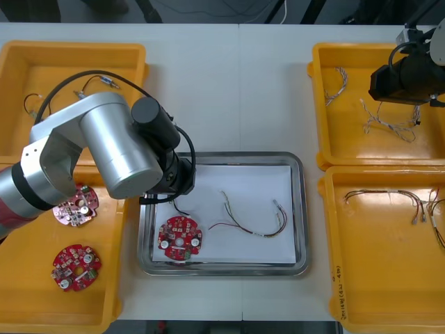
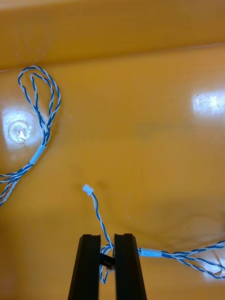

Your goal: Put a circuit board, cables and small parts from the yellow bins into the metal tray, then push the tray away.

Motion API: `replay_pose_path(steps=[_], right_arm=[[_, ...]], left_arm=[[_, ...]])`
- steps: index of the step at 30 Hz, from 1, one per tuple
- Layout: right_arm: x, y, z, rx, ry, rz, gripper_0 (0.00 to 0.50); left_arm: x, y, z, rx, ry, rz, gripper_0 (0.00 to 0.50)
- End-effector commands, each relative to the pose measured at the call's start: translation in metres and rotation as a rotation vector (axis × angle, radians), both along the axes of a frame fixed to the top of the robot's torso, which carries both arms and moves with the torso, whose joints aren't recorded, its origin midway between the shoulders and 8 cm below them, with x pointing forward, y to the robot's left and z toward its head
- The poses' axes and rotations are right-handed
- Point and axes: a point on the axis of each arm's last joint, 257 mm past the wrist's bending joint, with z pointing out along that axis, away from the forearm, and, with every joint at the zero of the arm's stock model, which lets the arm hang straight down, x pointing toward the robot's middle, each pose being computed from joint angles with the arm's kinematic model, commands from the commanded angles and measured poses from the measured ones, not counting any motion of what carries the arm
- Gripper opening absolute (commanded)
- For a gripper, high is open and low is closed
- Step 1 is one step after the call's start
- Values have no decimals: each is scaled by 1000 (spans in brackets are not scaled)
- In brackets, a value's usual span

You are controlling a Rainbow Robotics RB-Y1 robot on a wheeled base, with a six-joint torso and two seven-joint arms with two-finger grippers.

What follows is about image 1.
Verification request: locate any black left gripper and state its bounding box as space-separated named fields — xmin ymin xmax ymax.
xmin=149 ymin=159 xmax=196 ymax=198

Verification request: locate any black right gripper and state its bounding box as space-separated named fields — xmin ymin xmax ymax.
xmin=369 ymin=64 xmax=407 ymax=104

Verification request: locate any round red circuit board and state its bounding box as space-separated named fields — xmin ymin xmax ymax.
xmin=52 ymin=184 xmax=99 ymax=227
xmin=158 ymin=215 xmax=204 ymax=262
xmin=51 ymin=244 xmax=103 ymax=290

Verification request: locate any red green-yellow wire harness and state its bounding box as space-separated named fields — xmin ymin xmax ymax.
xmin=207 ymin=189 xmax=289 ymax=239

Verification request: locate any steel tray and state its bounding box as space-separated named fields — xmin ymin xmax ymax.
xmin=137 ymin=151 xmax=310 ymax=278

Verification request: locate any yellow-orange plastic bin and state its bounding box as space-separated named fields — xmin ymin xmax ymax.
xmin=307 ymin=41 xmax=445 ymax=171
xmin=318 ymin=165 xmax=445 ymax=334
xmin=0 ymin=40 xmax=150 ymax=166
xmin=0 ymin=163 xmax=129 ymax=334

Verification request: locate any white paper sheet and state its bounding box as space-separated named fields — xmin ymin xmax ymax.
xmin=152 ymin=164 xmax=298 ymax=265

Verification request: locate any black stand leg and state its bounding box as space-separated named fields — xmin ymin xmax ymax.
xmin=134 ymin=0 xmax=163 ymax=24
xmin=263 ymin=0 xmax=285 ymax=24

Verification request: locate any small metal solenoid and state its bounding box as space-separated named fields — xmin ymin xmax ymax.
xmin=23 ymin=93 xmax=45 ymax=118

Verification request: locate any person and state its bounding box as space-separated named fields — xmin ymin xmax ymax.
xmin=0 ymin=0 xmax=62 ymax=22

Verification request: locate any yellow black wire harness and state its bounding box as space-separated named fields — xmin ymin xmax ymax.
xmin=430 ymin=215 xmax=445 ymax=252

